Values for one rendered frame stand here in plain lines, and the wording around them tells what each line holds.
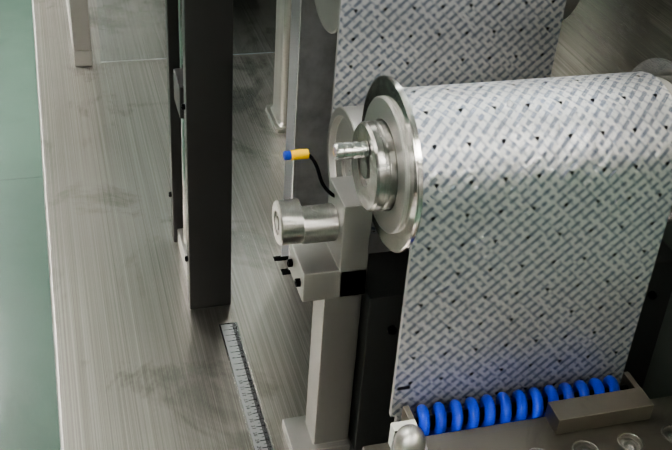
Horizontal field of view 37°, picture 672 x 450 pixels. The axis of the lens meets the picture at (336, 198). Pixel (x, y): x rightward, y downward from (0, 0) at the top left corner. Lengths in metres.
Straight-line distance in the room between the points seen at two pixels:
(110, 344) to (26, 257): 1.72
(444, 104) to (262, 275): 0.54
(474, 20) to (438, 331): 0.32
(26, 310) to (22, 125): 0.99
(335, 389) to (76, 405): 0.29
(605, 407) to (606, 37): 0.43
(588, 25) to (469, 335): 0.45
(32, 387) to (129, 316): 1.28
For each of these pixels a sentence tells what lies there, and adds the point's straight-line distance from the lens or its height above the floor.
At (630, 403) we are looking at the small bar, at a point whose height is 1.05.
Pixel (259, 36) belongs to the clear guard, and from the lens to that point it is 1.84.
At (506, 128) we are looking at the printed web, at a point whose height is 1.30.
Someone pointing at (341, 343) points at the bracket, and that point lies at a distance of 0.97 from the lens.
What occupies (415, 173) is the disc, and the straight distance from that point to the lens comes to 0.77.
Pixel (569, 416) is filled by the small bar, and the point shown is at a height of 1.05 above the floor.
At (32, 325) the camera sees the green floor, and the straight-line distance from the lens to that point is 2.66.
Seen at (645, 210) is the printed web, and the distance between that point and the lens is 0.90.
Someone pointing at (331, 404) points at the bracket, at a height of 0.96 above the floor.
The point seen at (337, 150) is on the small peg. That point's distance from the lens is 0.81.
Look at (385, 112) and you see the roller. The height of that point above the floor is 1.30.
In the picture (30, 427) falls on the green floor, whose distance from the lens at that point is 2.39.
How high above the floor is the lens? 1.68
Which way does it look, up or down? 33 degrees down
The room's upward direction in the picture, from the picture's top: 4 degrees clockwise
